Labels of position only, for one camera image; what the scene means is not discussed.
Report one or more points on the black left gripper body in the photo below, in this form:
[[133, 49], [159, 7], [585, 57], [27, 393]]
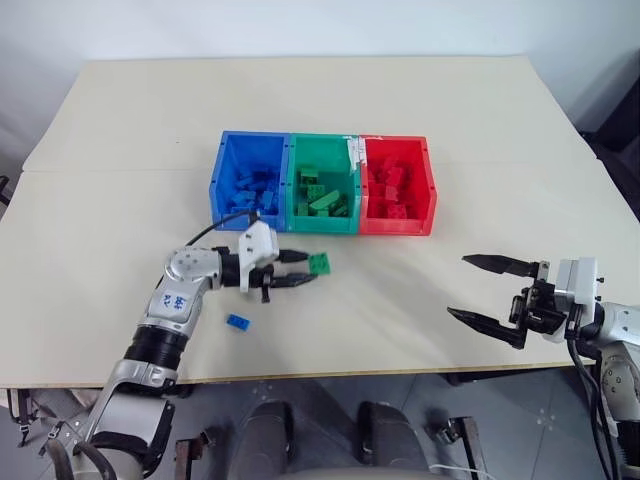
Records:
[[262, 277]]

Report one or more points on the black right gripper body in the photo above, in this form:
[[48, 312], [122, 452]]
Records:
[[542, 305]]

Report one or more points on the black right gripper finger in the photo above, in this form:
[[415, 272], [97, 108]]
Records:
[[487, 325], [500, 264]]

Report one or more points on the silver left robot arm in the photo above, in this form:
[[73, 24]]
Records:
[[182, 267]]

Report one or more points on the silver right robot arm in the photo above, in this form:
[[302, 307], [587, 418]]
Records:
[[620, 325]]

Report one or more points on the small blue toy brick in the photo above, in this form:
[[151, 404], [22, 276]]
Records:
[[239, 322]]

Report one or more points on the long green toy brick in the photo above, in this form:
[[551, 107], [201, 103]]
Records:
[[325, 199]]

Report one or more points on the blue plastic bin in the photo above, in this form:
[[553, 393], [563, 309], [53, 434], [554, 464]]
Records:
[[250, 165]]

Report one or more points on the red plastic bin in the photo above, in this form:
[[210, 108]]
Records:
[[395, 227]]

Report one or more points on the green plastic bin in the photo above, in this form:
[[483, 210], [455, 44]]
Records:
[[322, 155]]

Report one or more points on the red toy brick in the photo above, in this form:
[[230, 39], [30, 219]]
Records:
[[392, 192], [397, 211], [394, 176]]

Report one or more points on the white paper label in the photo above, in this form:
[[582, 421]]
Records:
[[356, 152]]

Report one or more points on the dark rounded shape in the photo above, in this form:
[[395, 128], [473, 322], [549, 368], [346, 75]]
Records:
[[267, 440], [387, 435]]

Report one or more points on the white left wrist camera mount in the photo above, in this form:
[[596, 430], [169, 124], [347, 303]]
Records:
[[257, 240]]

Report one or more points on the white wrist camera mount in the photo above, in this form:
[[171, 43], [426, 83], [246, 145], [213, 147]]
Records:
[[257, 240], [580, 280]]

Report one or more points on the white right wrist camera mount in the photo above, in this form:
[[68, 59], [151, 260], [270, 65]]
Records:
[[580, 280]]

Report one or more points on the metal table leg bracket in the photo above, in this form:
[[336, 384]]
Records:
[[467, 445], [187, 455]]

